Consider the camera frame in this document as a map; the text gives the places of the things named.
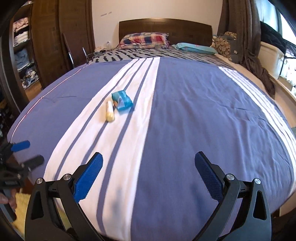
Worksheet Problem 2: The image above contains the cream white tube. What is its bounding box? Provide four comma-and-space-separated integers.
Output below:
105, 100, 115, 123

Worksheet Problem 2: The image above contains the teal snack wrapper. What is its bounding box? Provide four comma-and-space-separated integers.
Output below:
111, 90, 133, 111

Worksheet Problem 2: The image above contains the person's left hand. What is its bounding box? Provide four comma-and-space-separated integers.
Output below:
0, 189, 17, 209

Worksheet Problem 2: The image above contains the yellow fluffy rug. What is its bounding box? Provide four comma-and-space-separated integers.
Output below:
13, 193, 71, 238

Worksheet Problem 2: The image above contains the blue white striped bedspread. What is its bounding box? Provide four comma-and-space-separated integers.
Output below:
7, 57, 295, 240

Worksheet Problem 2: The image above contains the dark wooden wardrobe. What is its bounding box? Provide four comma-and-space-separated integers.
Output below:
1, 1, 95, 115

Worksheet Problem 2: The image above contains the black zebra pattern blanket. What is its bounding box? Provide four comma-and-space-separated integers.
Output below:
89, 47, 234, 69

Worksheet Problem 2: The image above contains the white storage box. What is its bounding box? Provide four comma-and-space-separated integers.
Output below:
258, 42, 284, 79

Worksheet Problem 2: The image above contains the plaid red blue pillow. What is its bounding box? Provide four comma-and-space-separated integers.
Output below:
117, 32, 170, 49

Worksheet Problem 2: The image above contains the black metal rack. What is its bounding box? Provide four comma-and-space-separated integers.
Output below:
280, 40, 295, 82

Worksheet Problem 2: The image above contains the brown patterned cushion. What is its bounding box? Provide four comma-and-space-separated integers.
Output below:
211, 32, 239, 63

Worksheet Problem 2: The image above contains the teal pillow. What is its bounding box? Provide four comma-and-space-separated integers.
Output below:
172, 43, 217, 55

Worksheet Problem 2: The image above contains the black jacket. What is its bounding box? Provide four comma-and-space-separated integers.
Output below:
260, 22, 287, 54

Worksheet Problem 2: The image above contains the dark wooden headboard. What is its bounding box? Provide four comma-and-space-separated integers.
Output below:
118, 18, 213, 47

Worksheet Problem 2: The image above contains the brown curtain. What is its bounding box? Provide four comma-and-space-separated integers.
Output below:
217, 1, 275, 98

